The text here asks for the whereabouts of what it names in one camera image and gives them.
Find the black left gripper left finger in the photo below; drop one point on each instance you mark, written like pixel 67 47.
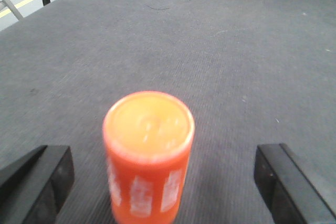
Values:
pixel 35 187

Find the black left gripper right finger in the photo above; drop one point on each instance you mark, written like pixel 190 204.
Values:
pixel 293 191

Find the brown cylindrical capacitor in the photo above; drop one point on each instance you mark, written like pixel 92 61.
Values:
pixel 148 137

